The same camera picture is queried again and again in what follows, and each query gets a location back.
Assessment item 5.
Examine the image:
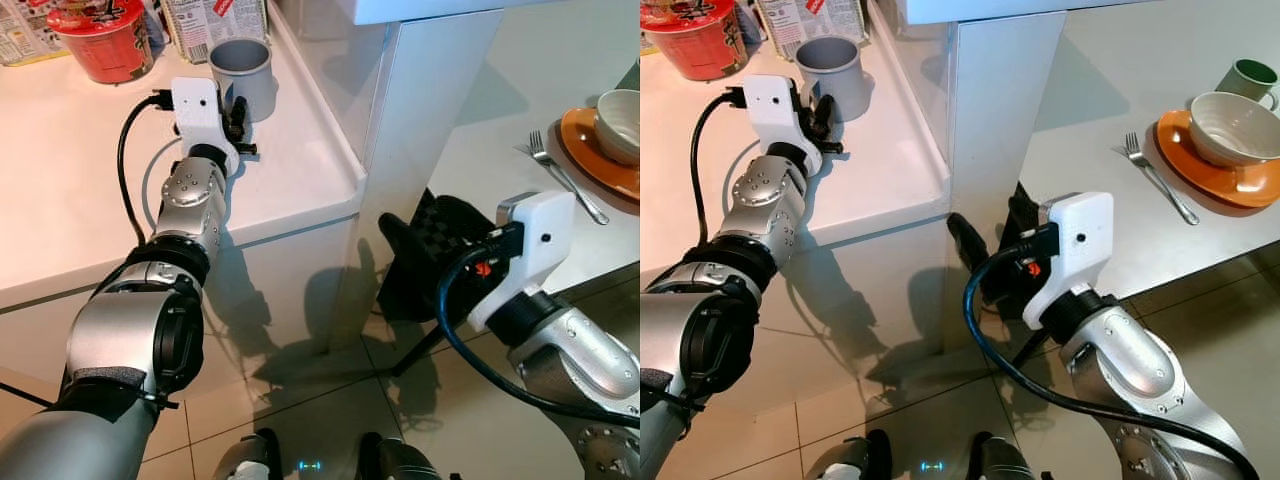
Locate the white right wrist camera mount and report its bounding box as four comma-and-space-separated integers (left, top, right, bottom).
467, 190, 577, 333
1022, 191, 1115, 331

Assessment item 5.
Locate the grey cup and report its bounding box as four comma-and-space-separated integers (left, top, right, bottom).
795, 37, 873, 123
209, 38, 276, 123

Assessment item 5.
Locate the white ceramic bowl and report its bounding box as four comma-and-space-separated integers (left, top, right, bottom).
1188, 92, 1280, 169
595, 88, 641, 167

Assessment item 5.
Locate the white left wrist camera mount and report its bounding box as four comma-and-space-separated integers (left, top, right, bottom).
172, 77, 241, 177
743, 73, 823, 177

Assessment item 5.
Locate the colourful printed food package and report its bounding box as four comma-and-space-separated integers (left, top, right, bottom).
0, 0, 67, 68

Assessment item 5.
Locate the orange plate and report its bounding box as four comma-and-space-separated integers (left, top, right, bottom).
1155, 108, 1280, 209
558, 107, 641, 202

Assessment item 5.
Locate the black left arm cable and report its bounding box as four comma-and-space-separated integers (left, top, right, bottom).
116, 90, 176, 246
689, 87, 749, 246

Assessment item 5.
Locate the silver metal fork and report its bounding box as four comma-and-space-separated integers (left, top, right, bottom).
1123, 132, 1201, 227
528, 130, 610, 227

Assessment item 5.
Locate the printed white food box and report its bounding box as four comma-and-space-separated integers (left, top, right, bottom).
755, 0, 869, 60
160, 0, 269, 64

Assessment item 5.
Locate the red instant noodle bowl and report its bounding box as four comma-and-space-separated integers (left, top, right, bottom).
640, 0, 749, 82
47, 0, 156, 85

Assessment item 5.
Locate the robot right leg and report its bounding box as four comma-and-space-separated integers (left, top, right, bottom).
355, 432, 443, 480
967, 432, 1037, 480

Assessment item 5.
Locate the green mug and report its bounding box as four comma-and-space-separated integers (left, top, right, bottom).
1215, 58, 1280, 111

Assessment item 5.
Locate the robot left leg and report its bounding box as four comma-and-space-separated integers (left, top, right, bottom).
213, 430, 283, 480
805, 430, 893, 480

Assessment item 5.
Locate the robot leg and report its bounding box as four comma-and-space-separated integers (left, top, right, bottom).
805, 430, 893, 480
967, 432, 1037, 480
355, 432, 443, 480
213, 430, 283, 480

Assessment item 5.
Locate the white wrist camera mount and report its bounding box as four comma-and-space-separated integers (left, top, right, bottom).
467, 190, 577, 333
743, 73, 823, 177
1022, 191, 1115, 331
172, 77, 241, 177

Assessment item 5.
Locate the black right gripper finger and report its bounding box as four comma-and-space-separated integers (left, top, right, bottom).
418, 189, 497, 237
947, 213, 989, 277
379, 212, 426, 277
1005, 182, 1047, 241

